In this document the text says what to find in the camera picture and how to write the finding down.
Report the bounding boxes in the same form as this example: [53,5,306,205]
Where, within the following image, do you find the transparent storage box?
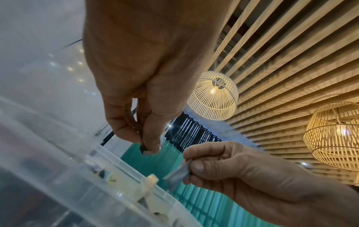
[0,95,203,227]

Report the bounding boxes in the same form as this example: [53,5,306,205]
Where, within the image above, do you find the single silver staple strip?
[163,160,193,191]

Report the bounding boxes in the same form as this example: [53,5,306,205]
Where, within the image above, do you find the black window post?
[101,131,116,146]

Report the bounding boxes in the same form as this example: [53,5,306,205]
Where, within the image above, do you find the green curtain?
[120,142,282,227]

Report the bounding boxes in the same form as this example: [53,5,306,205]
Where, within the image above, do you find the person's left hand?
[83,0,241,156]

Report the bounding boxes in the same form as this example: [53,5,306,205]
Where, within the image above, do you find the wicker pendant lamp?
[186,71,239,121]
[303,102,359,171]

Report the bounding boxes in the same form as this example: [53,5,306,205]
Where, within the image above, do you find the person's right hand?
[182,142,340,227]

